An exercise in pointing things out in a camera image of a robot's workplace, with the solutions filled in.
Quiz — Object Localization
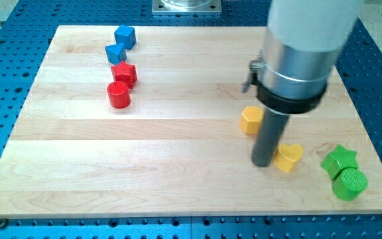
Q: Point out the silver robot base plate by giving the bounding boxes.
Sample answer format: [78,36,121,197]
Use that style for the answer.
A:
[152,0,222,13]

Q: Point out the blue triangle block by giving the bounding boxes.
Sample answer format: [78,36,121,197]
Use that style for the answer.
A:
[105,43,127,65]

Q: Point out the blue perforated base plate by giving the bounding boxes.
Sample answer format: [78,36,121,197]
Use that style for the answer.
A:
[0,0,382,238]

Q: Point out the blue cube block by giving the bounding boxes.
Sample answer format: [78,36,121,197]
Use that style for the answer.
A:
[114,25,137,50]

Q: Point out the red star block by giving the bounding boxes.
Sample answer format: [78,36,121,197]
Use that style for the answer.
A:
[111,61,137,89]

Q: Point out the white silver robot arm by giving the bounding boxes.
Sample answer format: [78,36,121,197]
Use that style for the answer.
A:
[242,0,363,167]

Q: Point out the green cylinder block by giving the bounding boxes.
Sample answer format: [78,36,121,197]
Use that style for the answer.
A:
[332,168,368,201]

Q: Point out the black clamp ring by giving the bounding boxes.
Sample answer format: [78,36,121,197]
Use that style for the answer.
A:
[255,82,327,114]

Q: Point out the yellow hexagon block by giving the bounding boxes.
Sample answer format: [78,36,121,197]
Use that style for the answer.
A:
[239,106,264,135]

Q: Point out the red cylinder block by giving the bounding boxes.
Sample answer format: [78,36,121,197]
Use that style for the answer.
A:
[107,81,131,109]

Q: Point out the green star block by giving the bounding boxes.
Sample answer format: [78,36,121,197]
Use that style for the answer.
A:
[320,144,359,181]

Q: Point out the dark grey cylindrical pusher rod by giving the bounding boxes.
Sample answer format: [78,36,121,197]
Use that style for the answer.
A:
[251,108,289,167]

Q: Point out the light wooden board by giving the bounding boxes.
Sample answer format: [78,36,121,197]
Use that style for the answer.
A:
[0,25,382,218]

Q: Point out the yellow heart block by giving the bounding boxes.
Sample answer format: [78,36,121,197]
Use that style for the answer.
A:
[273,143,304,173]

